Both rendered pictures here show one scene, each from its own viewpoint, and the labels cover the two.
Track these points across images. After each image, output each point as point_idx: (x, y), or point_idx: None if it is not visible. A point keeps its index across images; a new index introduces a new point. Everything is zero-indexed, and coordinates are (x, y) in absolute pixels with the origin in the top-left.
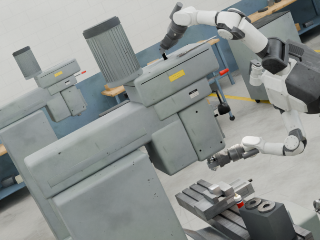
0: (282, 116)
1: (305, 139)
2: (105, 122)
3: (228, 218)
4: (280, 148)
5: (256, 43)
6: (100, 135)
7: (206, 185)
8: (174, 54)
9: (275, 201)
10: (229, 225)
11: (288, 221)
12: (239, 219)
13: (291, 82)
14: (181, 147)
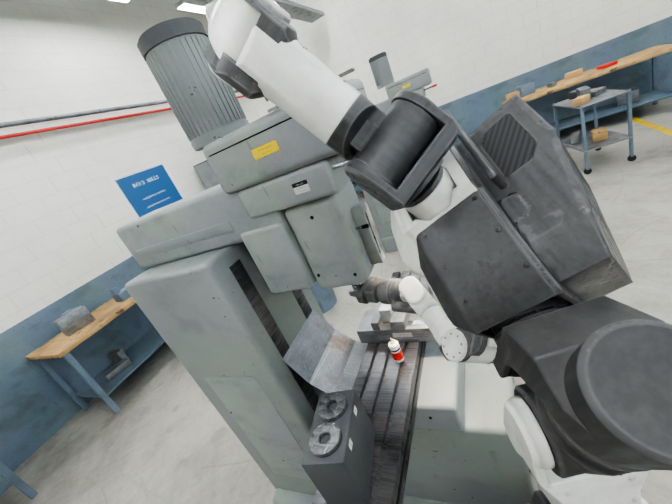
0: None
1: None
2: (188, 199)
3: (375, 360)
4: (440, 337)
5: (303, 117)
6: (176, 218)
7: (424, 280)
8: None
9: (347, 438)
10: (360, 376)
11: (350, 485)
12: (377, 375)
13: (428, 248)
14: (283, 263)
